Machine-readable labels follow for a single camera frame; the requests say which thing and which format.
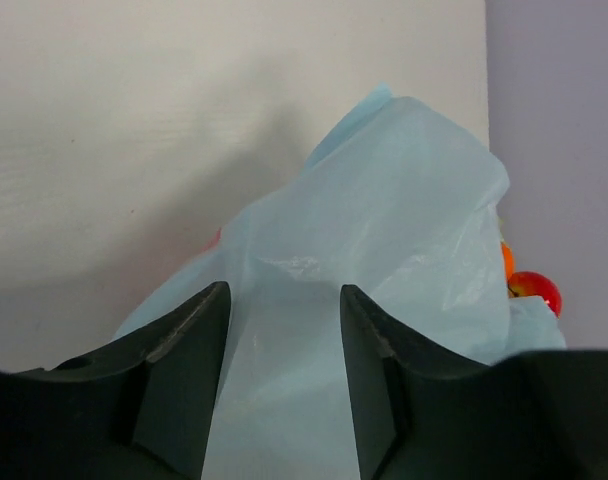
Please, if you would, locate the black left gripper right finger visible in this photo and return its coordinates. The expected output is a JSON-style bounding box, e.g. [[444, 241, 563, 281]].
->
[[340, 285, 608, 479]]

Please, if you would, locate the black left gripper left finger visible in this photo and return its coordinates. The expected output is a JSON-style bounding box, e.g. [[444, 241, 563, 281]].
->
[[0, 282, 231, 479]]

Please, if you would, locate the fake red apple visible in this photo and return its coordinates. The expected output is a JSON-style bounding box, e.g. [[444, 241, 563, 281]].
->
[[507, 271, 563, 317]]

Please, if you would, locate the fake orange fruit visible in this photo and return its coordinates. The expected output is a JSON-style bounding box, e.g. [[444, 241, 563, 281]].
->
[[501, 241, 515, 281]]

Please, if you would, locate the light blue plastic bag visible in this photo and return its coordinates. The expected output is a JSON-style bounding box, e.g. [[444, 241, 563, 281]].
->
[[120, 88, 566, 479]]

